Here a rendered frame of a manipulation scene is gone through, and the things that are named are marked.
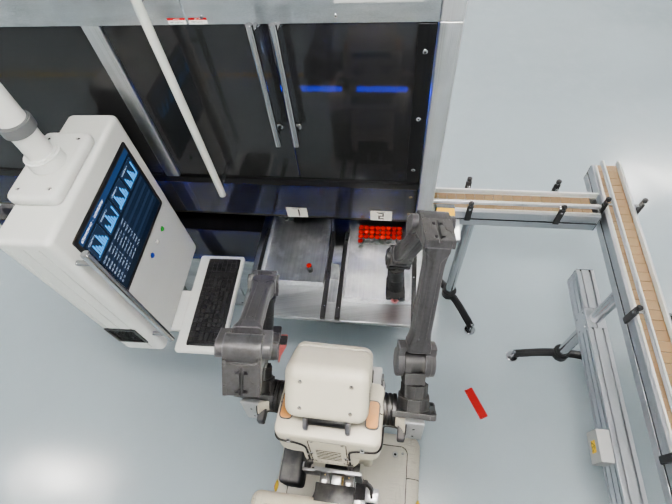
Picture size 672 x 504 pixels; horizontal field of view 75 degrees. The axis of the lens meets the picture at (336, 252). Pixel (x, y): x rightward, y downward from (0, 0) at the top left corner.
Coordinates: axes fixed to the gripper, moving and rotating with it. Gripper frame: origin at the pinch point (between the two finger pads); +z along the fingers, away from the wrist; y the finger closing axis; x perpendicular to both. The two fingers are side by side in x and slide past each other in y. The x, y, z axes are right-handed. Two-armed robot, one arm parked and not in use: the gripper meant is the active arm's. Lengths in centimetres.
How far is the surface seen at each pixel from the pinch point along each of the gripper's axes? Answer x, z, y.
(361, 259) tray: 13.8, -0.3, 20.4
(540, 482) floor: -72, 99, -30
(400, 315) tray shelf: -2.3, 4.1, -3.3
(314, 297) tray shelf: 31.2, 2.8, 2.4
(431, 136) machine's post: -10, -57, 23
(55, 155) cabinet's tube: 93, -71, -8
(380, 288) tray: 5.5, 2.0, 7.5
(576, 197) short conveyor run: -74, -9, 50
